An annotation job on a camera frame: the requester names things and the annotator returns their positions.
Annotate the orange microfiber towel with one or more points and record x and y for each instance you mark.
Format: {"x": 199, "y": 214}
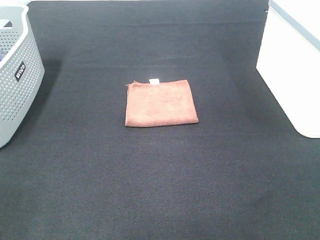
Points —
{"x": 162, "y": 104}

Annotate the black fabric table mat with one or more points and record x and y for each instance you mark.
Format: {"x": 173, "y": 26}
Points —
{"x": 74, "y": 171}

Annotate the white plastic storage bin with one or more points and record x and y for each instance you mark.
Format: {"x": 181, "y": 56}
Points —
{"x": 289, "y": 61}

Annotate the grey perforated laundry basket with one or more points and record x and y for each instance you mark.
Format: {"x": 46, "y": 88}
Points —
{"x": 21, "y": 69}

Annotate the blue cloth in basket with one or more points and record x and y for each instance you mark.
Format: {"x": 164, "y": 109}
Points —
{"x": 2, "y": 55}

